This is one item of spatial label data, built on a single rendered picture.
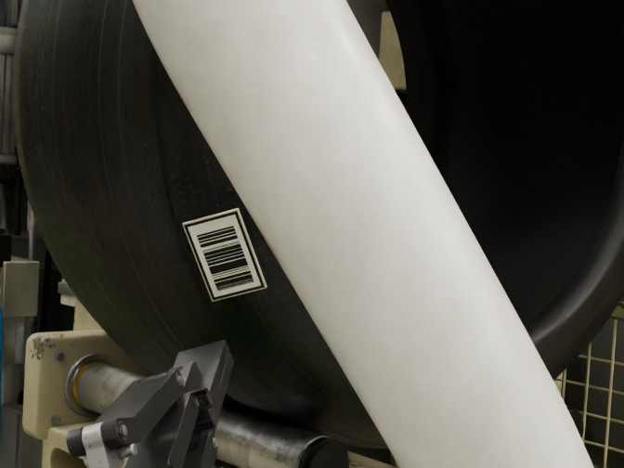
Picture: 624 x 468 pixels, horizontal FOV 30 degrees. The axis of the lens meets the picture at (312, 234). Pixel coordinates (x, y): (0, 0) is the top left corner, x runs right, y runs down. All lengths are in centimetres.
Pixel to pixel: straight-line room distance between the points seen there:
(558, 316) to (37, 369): 47
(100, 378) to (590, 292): 44
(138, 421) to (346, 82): 24
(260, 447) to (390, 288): 56
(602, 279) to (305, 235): 72
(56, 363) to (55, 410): 4
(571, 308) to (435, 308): 68
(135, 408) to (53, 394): 57
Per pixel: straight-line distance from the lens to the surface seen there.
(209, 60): 35
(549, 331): 99
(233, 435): 91
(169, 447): 57
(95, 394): 109
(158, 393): 57
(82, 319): 127
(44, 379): 111
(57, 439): 111
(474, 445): 34
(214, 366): 65
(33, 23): 93
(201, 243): 78
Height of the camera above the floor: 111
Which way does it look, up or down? 3 degrees down
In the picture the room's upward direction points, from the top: 3 degrees clockwise
